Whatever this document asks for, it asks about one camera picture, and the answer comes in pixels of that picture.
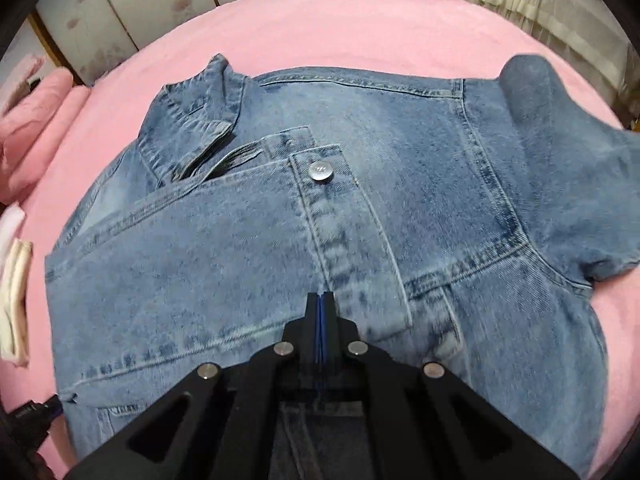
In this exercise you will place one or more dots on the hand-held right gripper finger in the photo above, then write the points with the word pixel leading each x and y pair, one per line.
pixel 313 330
pixel 325 330

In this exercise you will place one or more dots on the blue denim jacket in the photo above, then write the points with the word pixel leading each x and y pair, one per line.
pixel 225 260

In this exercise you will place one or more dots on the cream white cloth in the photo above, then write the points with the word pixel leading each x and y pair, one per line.
pixel 15 280

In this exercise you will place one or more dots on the folded pink blanket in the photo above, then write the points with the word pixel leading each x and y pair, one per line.
pixel 40 125

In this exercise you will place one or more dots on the pink bed sheet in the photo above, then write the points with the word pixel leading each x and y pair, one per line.
pixel 350 25

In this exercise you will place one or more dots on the floral pattern wardrobe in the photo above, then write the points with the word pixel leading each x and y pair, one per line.
pixel 100 10

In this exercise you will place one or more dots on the cream ruffled curtain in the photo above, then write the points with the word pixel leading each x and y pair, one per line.
pixel 550 10

